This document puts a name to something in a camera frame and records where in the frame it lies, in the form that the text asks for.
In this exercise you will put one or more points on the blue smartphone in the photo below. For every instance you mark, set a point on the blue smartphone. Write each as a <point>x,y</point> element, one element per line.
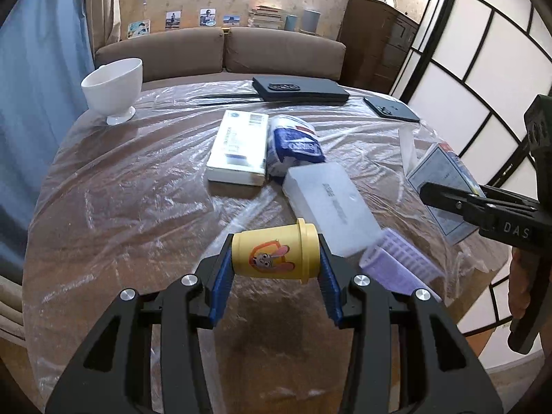
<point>390,110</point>

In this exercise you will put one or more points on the white rectangular box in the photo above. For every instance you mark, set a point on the white rectangular box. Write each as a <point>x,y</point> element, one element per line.
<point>327,198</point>

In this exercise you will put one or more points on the beige patterned curtain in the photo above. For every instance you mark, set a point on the beige patterned curtain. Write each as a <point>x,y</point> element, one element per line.
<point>103,4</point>

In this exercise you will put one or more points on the blue curtain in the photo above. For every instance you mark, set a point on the blue curtain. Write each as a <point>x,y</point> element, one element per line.
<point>39,95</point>

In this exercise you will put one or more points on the white footed bowl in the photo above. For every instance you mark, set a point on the white footed bowl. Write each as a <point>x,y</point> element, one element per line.
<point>114,86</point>

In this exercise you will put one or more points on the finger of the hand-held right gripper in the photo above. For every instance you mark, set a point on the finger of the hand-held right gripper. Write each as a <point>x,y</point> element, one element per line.
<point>444,196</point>

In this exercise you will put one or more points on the light blue cylinder container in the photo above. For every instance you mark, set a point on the light blue cylinder container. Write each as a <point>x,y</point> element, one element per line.
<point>292,23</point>

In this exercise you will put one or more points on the brown sofa back cushion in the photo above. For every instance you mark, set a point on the brown sofa back cushion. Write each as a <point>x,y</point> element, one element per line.
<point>284,54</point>
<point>159,54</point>

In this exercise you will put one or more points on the tilted photo print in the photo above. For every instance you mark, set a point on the tilted photo print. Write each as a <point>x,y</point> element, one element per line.
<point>139,29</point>

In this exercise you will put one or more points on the person's right hand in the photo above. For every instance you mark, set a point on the person's right hand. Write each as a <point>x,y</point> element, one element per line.
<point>519,284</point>

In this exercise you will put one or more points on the yellow toy cup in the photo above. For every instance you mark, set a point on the yellow toy cup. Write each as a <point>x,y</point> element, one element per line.
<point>267,250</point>

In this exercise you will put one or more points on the white printed carton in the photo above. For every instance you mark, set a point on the white printed carton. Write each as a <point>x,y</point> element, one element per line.
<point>237,146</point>

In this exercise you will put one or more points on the blue white tissue packet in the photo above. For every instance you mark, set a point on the blue white tissue packet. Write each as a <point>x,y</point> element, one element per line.
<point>293,142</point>

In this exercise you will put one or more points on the beige patterned cloth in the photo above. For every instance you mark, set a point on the beige patterned cloth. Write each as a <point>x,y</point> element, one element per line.
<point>11,306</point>

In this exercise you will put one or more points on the black cased phone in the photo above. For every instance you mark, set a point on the black cased phone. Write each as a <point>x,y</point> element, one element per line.
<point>302,90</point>

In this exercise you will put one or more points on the dark wooden cabinet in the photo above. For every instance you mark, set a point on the dark wooden cabinet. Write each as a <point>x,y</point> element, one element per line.
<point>375,43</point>

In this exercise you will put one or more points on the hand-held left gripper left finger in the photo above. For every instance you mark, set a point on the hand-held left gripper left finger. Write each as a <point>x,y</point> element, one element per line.
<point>222,276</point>

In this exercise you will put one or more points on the black stylus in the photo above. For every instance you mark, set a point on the black stylus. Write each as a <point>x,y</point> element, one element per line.
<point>233,95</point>

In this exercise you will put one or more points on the landscape photo print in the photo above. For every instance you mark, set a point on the landscape photo print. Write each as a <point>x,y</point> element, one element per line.
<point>230,20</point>

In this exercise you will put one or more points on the grey cylinder speaker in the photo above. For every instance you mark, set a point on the grey cylinder speaker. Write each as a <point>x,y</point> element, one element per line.
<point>311,21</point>

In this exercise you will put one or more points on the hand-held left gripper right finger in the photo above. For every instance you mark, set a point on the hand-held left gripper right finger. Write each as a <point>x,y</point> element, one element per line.
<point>330,284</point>

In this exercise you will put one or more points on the stack of books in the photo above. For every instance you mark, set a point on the stack of books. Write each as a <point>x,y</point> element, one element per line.
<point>267,18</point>

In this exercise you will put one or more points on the black framed sliding screen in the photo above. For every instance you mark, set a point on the black framed sliding screen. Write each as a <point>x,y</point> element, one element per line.
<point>483,51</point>

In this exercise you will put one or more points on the portrait photo print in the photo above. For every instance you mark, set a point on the portrait photo print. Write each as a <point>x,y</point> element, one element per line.
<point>208,17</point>

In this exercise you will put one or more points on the standing figure photo print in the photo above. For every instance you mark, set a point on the standing figure photo print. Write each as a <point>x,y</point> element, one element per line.
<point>173,20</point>

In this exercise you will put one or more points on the purple ribbed plastic item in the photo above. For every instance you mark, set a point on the purple ribbed plastic item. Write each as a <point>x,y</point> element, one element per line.
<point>401,267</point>

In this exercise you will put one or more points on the brown sofa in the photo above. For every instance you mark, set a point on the brown sofa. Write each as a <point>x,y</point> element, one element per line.
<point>215,75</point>

